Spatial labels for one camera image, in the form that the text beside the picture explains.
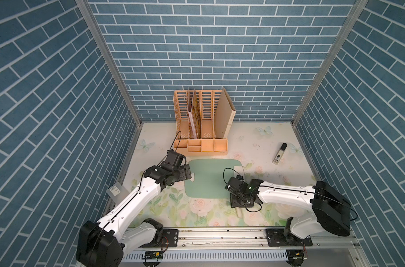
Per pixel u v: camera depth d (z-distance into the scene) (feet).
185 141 3.27
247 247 2.40
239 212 2.63
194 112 3.24
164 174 1.81
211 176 3.24
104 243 1.22
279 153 3.28
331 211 1.41
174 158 2.00
